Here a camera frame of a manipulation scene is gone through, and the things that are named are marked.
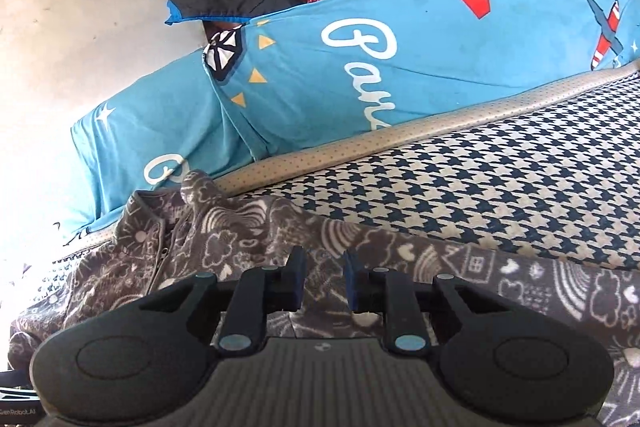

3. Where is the blue cushion with white script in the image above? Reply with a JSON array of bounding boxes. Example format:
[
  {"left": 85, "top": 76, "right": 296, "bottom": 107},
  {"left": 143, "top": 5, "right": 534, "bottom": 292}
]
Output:
[{"left": 202, "top": 0, "right": 640, "bottom": 158}]

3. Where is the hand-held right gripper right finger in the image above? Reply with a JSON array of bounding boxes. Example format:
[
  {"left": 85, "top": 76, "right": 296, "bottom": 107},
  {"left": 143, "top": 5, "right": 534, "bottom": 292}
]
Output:
[{"left": 343, "top": 249, "right": 507, "bottom": 356}]

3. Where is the grey patterned fleece jacket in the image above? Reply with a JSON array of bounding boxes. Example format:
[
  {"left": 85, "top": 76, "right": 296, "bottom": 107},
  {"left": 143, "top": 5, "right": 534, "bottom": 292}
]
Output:
[{"left": 10, "top": 170, "right": 640, "bottom": 427}]

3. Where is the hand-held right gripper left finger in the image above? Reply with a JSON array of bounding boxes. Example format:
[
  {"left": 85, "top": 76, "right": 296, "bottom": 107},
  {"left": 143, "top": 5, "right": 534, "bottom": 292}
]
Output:
[{"left": 137, "top": 246, "right": 307, "bottom": 355}]

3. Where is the blue cushion with white star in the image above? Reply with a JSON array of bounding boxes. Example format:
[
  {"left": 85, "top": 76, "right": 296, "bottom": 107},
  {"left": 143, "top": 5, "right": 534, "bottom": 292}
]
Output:
[{"left": 70, "top": 24, "right": 273, "bottom": 234}]

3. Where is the houndstooth sofa seat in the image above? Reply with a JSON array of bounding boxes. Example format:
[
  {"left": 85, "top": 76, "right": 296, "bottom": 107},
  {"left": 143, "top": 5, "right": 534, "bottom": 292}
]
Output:
[{"left": 30, "top": 68, "right": 640, "bottom": 280}]

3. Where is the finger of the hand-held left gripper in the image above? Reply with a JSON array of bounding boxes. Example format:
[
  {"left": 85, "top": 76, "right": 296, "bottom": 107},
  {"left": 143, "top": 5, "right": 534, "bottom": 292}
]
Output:
[{"left": 0, "top": 371, "right": 42, "bottom": 423}]

